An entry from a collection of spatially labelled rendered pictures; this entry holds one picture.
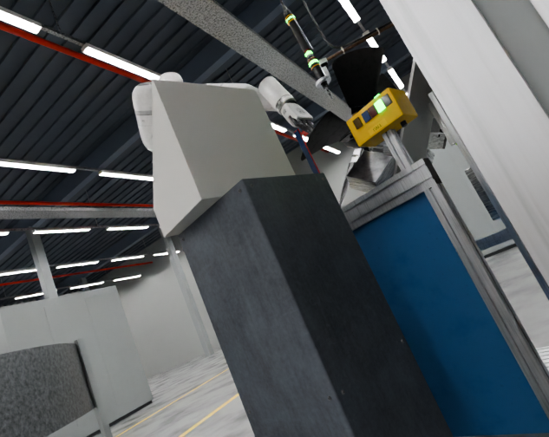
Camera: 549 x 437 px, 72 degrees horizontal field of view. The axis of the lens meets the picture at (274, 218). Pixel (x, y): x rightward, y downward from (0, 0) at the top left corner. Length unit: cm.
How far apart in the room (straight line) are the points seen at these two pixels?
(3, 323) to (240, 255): 619
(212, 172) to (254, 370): 46
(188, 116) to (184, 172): 15
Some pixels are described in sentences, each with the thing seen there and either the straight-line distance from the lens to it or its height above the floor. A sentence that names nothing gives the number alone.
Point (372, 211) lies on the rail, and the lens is 119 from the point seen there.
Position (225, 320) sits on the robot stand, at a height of 68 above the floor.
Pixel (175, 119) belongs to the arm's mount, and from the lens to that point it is 93.
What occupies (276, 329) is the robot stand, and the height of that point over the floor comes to 62.
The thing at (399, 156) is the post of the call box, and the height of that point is 90.
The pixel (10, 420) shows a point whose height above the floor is 68.
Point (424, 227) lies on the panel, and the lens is 114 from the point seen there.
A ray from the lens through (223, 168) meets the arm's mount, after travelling 91.
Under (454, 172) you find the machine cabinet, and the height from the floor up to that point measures 148.
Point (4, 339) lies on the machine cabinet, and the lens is 690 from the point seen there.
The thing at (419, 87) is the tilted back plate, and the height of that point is 119.
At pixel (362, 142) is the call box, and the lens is 115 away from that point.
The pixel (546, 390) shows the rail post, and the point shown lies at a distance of 118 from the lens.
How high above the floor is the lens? 66
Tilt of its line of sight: 12 degrees up
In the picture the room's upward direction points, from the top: 24 degrees counter-clockwise
